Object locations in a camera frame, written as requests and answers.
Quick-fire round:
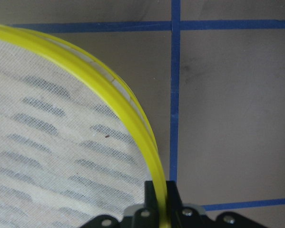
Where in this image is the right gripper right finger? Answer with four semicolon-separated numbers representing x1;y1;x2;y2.
166;181;264;228

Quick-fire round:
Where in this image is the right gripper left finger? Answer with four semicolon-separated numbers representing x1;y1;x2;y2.
81;181;159;228

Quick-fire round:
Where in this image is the yellow steamer basket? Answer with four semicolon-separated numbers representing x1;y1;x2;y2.
0;25;170;228

